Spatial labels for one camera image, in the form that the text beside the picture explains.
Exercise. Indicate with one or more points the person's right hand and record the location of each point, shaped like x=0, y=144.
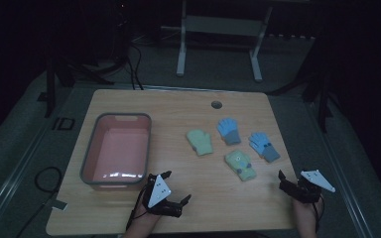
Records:
x=306, y=211

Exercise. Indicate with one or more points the plain blue glove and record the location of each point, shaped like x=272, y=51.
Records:
x=229, y=130

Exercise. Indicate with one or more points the plain green mitten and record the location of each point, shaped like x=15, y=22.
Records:
x=199, y=141

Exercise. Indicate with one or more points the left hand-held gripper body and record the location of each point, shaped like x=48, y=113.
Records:
x=159, y=193

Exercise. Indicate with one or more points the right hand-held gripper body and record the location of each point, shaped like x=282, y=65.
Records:
x=311, y=188

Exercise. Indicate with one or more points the pink basin with grey rim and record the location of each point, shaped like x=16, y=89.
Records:
x=117, y=150

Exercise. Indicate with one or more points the green mitten with face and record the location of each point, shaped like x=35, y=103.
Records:
x=240, y=164

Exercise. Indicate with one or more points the black metal stand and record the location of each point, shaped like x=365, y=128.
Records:
x=51, y=76
x=322, y=95

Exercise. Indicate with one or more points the blue glove with pompoms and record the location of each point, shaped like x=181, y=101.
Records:
x=264, y=146

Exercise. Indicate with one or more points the white metal table frame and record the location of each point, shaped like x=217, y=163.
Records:
x=220, y=29

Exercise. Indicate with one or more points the person's left hand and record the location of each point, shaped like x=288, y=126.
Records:
x=143, y=216

